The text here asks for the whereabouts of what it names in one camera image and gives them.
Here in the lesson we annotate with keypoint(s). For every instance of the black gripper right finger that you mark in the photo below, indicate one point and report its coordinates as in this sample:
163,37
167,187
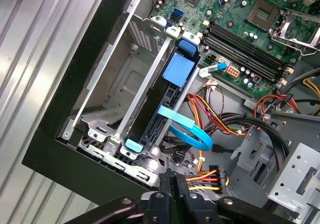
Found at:
197,209

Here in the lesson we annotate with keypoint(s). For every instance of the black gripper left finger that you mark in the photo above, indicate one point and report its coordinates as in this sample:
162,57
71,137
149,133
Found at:
160,209

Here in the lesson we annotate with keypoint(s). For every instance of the hard disk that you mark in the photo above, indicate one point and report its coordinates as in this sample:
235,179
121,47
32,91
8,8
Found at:
178,70

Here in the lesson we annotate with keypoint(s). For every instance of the metal disk bay cage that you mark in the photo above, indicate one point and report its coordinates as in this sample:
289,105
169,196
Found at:
146,83

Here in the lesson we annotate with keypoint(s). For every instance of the metal optical drive cage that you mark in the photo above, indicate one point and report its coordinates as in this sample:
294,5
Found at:
295,174

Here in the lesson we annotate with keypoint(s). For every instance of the black open PC case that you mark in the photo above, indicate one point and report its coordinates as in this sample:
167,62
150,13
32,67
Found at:
85,58

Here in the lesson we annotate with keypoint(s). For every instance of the metal socket cover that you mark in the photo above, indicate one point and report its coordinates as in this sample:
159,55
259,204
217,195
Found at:
293,42

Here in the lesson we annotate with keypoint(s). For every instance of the green motherboard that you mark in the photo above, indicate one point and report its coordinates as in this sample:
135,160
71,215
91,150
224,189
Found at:
235,13

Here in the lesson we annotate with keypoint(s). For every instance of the CPU socket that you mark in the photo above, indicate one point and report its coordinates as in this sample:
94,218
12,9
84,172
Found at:
261,13

